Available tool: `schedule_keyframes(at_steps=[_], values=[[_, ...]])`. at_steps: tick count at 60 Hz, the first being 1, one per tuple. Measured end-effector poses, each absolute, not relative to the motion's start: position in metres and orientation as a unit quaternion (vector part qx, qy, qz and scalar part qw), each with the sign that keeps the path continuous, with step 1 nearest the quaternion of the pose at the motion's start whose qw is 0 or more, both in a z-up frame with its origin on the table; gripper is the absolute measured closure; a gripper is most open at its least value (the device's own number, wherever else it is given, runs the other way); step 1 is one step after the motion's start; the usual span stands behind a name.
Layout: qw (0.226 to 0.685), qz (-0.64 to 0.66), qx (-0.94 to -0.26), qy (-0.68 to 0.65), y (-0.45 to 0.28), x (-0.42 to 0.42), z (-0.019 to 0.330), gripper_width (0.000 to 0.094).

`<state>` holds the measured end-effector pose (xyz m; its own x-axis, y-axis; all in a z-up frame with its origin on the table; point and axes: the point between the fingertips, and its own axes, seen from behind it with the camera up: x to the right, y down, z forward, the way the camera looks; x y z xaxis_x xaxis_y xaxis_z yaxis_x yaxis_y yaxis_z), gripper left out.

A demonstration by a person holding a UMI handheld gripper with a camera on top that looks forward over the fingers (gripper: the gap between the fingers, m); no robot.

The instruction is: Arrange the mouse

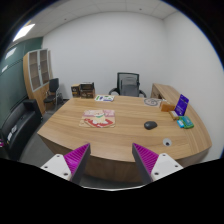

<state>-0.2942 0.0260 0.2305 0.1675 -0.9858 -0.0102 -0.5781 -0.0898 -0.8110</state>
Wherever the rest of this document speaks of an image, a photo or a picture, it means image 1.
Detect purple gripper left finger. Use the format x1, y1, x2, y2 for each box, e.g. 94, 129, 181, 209
64, 143, 91, 185

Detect large wooden desk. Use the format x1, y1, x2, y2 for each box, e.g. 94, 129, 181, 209
38, 96, 212, 182

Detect white green leaflet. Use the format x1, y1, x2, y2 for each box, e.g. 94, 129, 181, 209
95, 95, 114, 102

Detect round patterned coaster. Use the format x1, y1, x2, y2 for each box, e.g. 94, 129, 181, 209
144, 98, 161, 107

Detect black leather sofa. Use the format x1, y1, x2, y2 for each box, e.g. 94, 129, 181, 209
1, 99, 42, 161

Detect black computer mouse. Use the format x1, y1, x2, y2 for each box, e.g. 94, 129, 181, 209
144, 121, 157, 130

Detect pink cartoon mouse pad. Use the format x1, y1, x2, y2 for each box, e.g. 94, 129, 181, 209
79, 110, 115, 128

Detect black visitor chair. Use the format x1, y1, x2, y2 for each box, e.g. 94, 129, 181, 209
43, 78, 63, 105

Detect blue small card pack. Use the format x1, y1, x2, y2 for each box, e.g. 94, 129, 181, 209
177, 120, 184, 128

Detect orange wooden tissue box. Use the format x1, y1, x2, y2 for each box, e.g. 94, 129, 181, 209
160, 101, 175, 112

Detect wooden side desk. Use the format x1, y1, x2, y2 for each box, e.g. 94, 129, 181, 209
150, 82, 188, 107

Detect black mesh office chair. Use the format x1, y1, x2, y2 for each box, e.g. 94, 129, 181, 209
109, 72, 146, 98

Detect purple standing sign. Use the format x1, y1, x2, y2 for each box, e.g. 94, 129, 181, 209
174, 95, 189, 116

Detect small brown cardboard box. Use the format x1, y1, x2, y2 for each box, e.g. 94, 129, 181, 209
71, 84, 80, 98

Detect dark printed cardboard box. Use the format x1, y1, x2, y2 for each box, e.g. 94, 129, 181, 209
80, 82, 95, 98

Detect green card pack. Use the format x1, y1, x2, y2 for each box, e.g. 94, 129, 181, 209
180, 116, 194, 129

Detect wooden glass-door cabinet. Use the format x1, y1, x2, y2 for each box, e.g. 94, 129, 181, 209
23, 49, 52, 114

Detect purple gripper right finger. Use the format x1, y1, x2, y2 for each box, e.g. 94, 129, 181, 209
132, 143, 159, 185

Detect ceiling light panel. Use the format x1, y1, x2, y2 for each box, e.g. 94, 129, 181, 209
13, 24, 34, 41

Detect tan small box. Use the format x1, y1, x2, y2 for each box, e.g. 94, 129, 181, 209
169, 111, 179, 120

